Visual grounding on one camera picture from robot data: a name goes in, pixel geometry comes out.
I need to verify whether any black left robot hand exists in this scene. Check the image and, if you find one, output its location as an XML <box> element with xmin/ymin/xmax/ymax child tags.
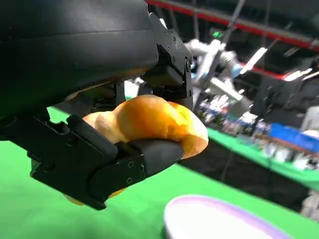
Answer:
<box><xmin>0</xmin><ymin>0</ymin><xmax>194</xmax><ymax>211</ymax></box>

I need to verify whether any orange white toy bread roll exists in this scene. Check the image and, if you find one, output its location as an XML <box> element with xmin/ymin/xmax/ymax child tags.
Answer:
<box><xmin>63</xmin><ymin>94</ymin><xmax>209</xmax><ymax>206</ymax></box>

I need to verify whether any red ceiling beam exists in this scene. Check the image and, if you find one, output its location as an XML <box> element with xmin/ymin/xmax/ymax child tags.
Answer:
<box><xmin>146</xmin><ymin>0</ymin><xmax>319</xmax><ymax>52</ymax></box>

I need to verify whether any green table cloth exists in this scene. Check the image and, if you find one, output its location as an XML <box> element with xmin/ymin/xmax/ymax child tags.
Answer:
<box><xmin>0</xmin><ymin>96</ymin><xmax>319</xmax><ymax>239</ymax></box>

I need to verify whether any green workshop table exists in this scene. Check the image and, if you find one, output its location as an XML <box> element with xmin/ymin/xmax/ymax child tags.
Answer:
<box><xmin>206</xmin><ymin>126</ymin><xmax>319</xmax><ymax>193</ymax></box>

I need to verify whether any lilac plate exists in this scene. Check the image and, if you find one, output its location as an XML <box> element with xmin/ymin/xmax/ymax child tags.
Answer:
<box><xmin>163</xmin><ymin>195</ymin><xmax>295</xmax><ymax>239</ymax></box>

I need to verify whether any blue box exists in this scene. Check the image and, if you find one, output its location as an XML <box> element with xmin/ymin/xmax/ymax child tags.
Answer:
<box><xmin>270</xmin><ymin>122</ymin><xmax>319</xmax><ymax>151</ymax></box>

